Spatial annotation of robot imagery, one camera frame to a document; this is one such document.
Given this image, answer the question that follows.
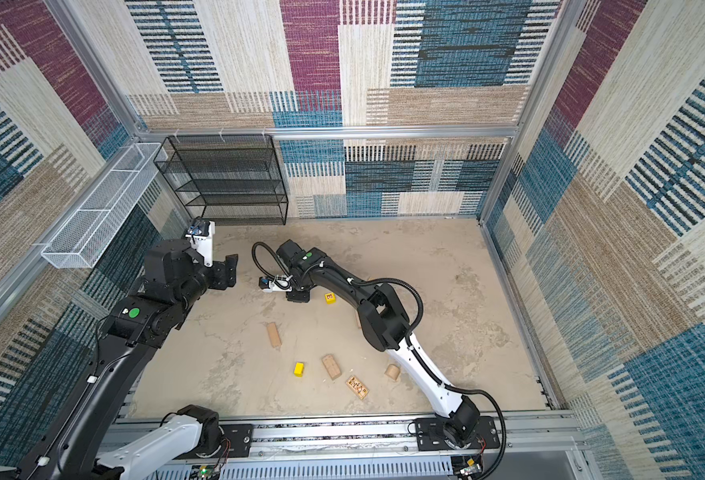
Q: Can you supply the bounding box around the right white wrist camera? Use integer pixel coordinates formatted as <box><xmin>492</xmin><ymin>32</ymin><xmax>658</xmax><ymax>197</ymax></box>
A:
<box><xmin>258</xmin><ymin>275</ymin><xmax>292</xmax><ymax>292</ymax></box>

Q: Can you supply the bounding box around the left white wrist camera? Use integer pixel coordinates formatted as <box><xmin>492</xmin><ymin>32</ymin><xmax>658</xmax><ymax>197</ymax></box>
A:
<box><xmin>184</xmin><ymin>217</ymin><xmax>216</xmax><ymax>267</ymax></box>

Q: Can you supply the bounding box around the aluminium front rail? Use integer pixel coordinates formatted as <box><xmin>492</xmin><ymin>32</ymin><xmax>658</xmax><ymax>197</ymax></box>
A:
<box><xmin>81</xmin><ymin>413</ymin><xmax>588</xmax><ymax>480</ymax></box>

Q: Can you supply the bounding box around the black wire shelf rack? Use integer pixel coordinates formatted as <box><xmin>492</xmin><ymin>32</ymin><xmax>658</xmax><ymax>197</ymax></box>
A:
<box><xmin>154</xmin><ymin>134</ymin><xmax>290</xmax><ymax>225</ymax></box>

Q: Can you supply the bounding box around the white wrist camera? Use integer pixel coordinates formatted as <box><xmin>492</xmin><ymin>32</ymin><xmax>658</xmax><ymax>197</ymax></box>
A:
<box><xmin>258</xmin><ymin>275</ymin><xmax>292</xmax><ymax>292</ymax></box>
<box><xmin>184</xmin><ymin>217</ymin><xmax>216</xmax><ymax>267</ymax></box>

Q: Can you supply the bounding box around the white wire mesh basket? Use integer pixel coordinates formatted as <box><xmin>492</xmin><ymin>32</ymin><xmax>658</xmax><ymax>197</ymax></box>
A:
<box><xmin>40</xmin><ymin>143</ymin><xmax>160</xmax><ymax>269</ymax></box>

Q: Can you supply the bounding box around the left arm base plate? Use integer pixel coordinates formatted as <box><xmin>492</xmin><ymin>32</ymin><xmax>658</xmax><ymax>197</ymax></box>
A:
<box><xmin>192</xmin><ymin>424</ymin><xmax>254</xmax><ymax>460</ymax></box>

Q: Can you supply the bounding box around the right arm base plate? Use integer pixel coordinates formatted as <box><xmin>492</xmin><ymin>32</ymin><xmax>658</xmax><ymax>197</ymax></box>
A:
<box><xmin>408</xmin><ymin>416</ymin><xmax>502</xmax><ymax>451</ymax></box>

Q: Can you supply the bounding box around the patterned wood block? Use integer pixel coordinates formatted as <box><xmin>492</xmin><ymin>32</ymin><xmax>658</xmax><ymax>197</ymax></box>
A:
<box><xmin>346</xmin><ymin>375</ymin><xmax>369</xmax><ymax>400</ymax></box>

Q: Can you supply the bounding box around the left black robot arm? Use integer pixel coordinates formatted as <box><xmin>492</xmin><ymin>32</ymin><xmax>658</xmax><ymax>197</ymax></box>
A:
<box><xmin>0</xmin><ymin>239</ymin><xmax>238</xmax><ymax>479</ymax></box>

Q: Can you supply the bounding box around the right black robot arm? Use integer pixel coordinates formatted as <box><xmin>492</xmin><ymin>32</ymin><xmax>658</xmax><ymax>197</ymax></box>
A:
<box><xmin>274</xmin><ymin>240</ymin><xmax>481</xmax><ymax>448</ymax></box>

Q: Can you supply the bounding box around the black corrugated cable hose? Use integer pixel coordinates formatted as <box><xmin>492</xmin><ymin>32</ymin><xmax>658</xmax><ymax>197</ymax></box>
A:
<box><xmin>251</xmin><ymin>241</ymin><xmax>509</xmax><ymax>480</ymax></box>

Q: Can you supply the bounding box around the small wood cylinder block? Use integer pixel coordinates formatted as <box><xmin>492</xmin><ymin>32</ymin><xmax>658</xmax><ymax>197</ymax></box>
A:
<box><xmin>385</xmin><ymin>364</ymin><xmax>401</xmax><ymax>381</ymax></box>

